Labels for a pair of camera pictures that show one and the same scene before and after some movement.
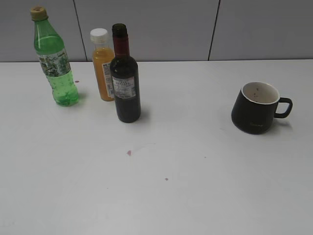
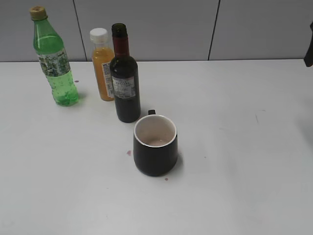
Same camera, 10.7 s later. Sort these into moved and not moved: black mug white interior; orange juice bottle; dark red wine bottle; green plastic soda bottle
Moved: black mug white interior
Not moved: green plastic soda bottle; dark red wine bottle; orange juice bottle
